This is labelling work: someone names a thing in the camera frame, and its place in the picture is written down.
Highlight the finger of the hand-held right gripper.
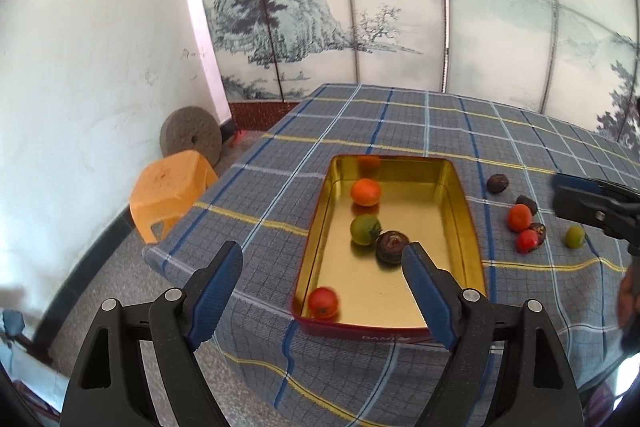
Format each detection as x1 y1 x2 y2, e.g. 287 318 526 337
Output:
554 173 640 202
552 186 640 253

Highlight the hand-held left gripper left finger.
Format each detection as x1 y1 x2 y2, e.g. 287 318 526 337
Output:
59 241 244 427

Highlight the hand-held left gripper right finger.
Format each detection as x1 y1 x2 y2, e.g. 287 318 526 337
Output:
401 242 585 427

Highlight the gold and red tin box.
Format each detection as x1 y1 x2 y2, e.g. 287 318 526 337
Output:
291 154 488 344

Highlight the red-orange tomato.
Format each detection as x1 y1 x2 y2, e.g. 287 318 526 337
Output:
507 204 533 232

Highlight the red tomato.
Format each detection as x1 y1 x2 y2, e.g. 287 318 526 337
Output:
516 229 540 254
307 286 341 320

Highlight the person's right hand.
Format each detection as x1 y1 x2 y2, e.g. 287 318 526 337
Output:
616 267 640 333

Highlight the orange tomato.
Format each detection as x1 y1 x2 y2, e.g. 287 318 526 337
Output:
350 177 382 208

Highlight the orange plastic stool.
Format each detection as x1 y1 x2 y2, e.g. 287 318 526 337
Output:
129 151 219 245

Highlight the grey millstone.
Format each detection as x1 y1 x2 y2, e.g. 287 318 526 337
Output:
160 106 223 168

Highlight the blue plaid tablecloth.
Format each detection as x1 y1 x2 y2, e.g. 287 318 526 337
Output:
142 83 640 427

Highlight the small blue object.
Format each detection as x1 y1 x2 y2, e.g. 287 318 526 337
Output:
2 309 26 338

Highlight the landscape painted folding screen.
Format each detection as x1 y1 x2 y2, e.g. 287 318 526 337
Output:
190 0 640 152

